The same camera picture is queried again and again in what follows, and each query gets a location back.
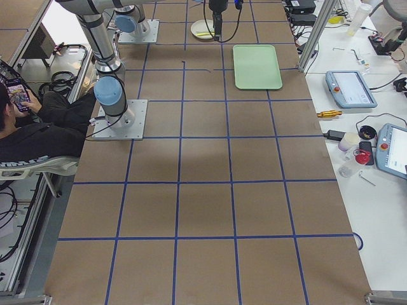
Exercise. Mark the near teach pendant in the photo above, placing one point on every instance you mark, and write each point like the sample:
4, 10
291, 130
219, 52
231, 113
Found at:
391, 150

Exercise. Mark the white round plate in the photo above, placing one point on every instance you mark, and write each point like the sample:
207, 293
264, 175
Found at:
202, 26

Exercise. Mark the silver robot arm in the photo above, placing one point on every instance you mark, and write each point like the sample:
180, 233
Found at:
132, 20
110, 89

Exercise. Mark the gold metal cylinder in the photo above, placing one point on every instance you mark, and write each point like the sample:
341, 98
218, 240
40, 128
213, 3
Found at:
329, 114

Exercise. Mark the seated person in black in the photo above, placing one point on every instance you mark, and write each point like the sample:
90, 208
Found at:
61, 130

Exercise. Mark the white office chair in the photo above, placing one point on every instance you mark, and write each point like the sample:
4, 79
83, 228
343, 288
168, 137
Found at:
61, 165

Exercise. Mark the black power adapter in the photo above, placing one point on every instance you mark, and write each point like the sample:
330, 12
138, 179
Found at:
334, 135

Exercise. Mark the light green tray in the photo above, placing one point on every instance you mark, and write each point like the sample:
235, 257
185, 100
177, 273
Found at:
256, 67

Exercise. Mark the red round lid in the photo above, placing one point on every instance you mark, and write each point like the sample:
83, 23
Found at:
362, 157

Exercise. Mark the far teach pendant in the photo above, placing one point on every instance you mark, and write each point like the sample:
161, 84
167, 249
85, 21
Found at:
349, 90

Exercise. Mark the aluminium frame post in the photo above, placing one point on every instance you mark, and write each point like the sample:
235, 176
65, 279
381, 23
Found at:
319, 25

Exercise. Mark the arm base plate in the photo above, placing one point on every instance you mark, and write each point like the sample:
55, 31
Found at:
151, 37
130, 126

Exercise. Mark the smartphone in person's hands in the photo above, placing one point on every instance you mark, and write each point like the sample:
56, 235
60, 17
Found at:
18, 94

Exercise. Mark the teach pendant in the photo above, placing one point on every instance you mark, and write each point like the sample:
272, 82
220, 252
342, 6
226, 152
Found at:
391, 150
349, 90

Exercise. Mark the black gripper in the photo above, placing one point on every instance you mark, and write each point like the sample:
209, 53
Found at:
216, 5

